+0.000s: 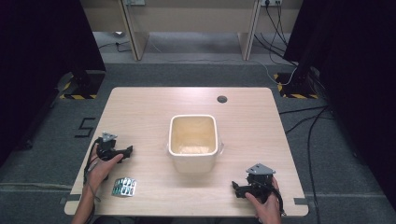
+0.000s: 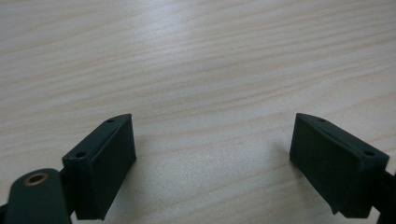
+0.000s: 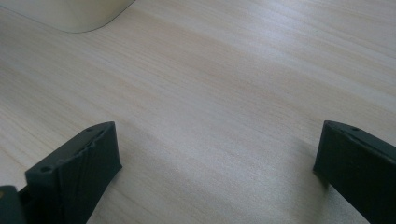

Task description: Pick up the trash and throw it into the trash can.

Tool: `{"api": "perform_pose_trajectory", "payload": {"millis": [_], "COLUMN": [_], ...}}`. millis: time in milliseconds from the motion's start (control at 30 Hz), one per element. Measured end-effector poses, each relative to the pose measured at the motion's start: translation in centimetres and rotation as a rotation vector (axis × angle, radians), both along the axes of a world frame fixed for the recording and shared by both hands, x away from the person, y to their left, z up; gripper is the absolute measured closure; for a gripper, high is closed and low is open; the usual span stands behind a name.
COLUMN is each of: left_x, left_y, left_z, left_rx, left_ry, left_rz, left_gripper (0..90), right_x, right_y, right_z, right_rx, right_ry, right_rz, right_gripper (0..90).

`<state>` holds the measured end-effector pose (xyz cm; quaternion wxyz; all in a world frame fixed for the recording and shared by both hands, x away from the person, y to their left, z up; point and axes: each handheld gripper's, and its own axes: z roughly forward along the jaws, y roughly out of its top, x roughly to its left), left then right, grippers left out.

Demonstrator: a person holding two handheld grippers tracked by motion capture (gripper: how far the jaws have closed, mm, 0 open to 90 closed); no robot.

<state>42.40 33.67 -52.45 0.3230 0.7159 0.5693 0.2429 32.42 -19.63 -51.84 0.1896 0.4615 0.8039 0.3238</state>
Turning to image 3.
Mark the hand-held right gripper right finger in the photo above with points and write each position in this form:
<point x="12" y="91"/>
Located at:
<point x="358" y="168"/>

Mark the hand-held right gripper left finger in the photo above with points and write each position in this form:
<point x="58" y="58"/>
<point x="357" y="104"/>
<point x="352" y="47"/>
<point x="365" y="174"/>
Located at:
<point x="81" y="174"/>

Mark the white rounded tray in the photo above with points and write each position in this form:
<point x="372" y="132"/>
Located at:
<point x="71" y="14"/>

